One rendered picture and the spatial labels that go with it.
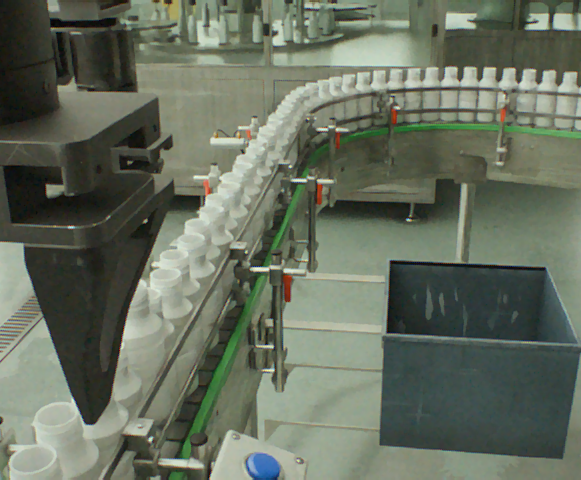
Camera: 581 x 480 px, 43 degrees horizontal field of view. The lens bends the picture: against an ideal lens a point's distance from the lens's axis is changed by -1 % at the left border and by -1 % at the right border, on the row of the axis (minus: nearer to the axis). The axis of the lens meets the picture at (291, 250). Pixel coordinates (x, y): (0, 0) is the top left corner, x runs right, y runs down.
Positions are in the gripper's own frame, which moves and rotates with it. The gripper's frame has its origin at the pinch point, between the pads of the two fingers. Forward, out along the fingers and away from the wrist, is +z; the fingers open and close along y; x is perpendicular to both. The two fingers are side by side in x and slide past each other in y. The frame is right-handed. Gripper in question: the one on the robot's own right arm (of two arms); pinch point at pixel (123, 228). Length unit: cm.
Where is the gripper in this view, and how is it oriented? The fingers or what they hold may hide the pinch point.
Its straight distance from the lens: 76.0
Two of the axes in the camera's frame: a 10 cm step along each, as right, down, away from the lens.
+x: -1.4, 3.9, -9.1
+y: -9.9, -0.3, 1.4
